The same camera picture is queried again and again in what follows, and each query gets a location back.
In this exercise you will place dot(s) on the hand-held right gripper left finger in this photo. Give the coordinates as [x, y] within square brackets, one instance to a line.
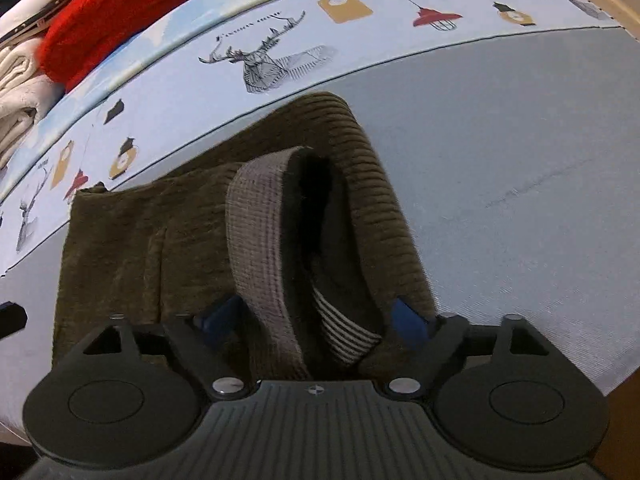
[220, 317]

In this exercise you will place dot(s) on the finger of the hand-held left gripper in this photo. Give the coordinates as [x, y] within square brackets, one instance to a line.
[12, 320]

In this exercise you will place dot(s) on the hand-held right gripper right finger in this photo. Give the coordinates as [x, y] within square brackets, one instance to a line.
[407, 322]

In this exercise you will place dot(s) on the deer and lamp printed bedsheet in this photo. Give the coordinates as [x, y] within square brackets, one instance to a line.
[475, 160]

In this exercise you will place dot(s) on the cream folded blanket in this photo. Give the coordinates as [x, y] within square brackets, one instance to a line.
[17, 95]

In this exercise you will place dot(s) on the light blue patterned bed cover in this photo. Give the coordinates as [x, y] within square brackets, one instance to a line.
[165, 35]

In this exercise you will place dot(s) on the red folded blanket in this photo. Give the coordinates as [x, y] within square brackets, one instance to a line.
[115, 15]

